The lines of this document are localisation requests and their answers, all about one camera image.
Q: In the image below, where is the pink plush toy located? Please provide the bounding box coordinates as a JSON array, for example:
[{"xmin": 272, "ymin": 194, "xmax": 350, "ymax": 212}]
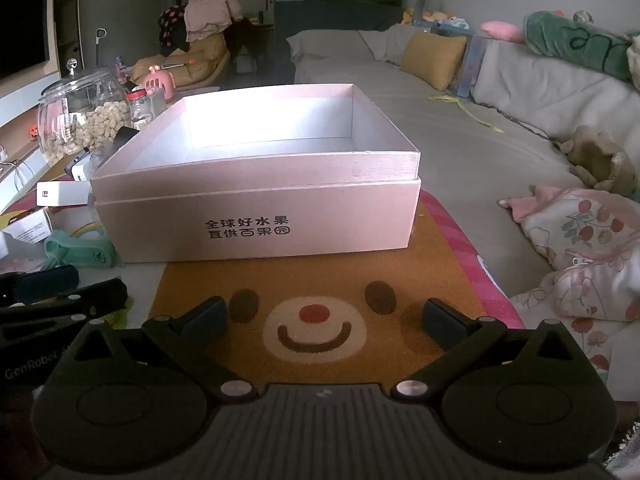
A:
[{"xmin": 480, "ymin": 20, "xmax": 526, "ymax": 44}]

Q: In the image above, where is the colourful cartoon play mat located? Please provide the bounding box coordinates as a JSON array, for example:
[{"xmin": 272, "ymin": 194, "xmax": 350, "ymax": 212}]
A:
[{"xmin": 75, "ymin": 187, "xmax": 526, "ymax": 386}]

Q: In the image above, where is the teal tape dispenser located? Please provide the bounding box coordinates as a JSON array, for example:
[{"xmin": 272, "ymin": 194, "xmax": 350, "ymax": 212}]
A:
[{"xmin": 44, "ymin": 230, "xmax": 119, "ymax": 269}]

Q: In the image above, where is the white wooden media cabinet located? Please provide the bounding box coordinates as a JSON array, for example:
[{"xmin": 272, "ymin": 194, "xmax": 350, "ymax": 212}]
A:
[{"xmin": 0, "ymin": 55, "xmax": 61, "ymax": 216}]

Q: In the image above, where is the small red-lidded jar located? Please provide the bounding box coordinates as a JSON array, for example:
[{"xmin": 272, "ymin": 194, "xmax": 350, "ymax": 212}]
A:
[{"xmin": 126, "ymin": 89, "xmax": 157, "ymax": 132}]

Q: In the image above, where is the green plush toy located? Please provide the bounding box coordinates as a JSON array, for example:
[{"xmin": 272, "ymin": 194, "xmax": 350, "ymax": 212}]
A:
[{"xmin": 522, "ymin": 9, "xmax": 640, "ymax": 92}]

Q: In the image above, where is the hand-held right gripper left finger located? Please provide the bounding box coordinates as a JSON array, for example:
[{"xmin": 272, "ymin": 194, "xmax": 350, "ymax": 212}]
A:
[{"xmin": 65, "ymin": 296, "xmax": 261, "ymax": 403}]

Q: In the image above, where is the floral pink blanket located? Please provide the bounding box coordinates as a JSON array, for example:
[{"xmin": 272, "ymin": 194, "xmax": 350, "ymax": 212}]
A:
[{"xmin": 497, "ymin": 185, "xmax": 640, "ymax": 391}]

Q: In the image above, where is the pink plastic toy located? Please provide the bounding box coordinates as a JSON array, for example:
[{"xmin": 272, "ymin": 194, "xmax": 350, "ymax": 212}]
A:
[{"xmin": 142, "ymin": 66, "xmax": 177, "ymax": 104}]

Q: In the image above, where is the yellow cushion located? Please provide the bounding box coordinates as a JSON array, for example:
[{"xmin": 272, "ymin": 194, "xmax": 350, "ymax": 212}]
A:
[{"xmin": 399, "ymin": 31, "xmax": 468, "ymax": 92}]

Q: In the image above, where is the yellow beanbag chair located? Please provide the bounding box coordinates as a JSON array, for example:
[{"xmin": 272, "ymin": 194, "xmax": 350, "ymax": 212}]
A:
[{"xmin": 131, "ymin": 34, "xmax": 232, "ymax": 89}]

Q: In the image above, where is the white printed carton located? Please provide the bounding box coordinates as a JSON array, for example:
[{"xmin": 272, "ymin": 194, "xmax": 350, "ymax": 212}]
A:
[{"xmin": 0, "ymin": 207, "xmax": 57, "ymax": 262}]

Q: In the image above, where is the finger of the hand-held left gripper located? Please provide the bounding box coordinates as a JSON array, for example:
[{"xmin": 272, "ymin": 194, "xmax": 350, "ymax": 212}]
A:
[
  {"xmin": 0, "ymin": 265, "xmax": 80, "ymax": 307},
  {"xmin": 0, "ymin": 278, "xmax": 129, "ymax": 333}
]

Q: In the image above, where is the brown plush toy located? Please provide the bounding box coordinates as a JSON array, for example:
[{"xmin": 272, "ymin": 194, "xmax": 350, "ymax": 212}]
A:
[{"xmin": 559, "ymin": 126, "xmax": 640, "ymax": 197}]

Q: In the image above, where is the pink cardboard box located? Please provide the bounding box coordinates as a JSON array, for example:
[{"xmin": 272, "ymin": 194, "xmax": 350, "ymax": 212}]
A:
[{"xmin": 89, "ymin": 82, "xmax": 422, "ymax": 264}]

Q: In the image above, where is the white power adapter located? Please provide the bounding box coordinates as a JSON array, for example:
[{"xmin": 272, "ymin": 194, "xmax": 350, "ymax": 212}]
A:
[{"xmin": 36, "ymin": 180, "xmax": 94, "ymax": 208}]

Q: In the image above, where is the glass jar of nuts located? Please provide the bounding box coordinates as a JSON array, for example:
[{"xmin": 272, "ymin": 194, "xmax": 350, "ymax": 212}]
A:
[{"xmin": 37, "ymin": 59, "xmax": 134, "ymax": 167}]

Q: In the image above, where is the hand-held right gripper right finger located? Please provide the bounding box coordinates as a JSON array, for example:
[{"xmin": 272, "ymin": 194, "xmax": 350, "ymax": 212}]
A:
[{"xmin": 390, "ymin": 298, "xmax": 588, "ymax": 403}]

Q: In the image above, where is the pink clothes pile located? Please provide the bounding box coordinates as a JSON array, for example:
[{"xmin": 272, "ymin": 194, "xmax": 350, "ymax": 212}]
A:
[{"xmin": 183, "ymin": 0, "xmax": 242, "ymax": 44}]

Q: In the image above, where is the grey sofa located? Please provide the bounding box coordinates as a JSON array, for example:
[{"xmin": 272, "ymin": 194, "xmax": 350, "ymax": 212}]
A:
[{"xmin": 286, "ymin": 24, "xmax": 640, "ymax": 281}]

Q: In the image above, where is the black television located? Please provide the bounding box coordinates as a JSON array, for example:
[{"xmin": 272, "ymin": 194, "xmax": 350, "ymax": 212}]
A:
[{"xmin": 0, "ymin": 0, "xmax": 52, "ymax": 82}]

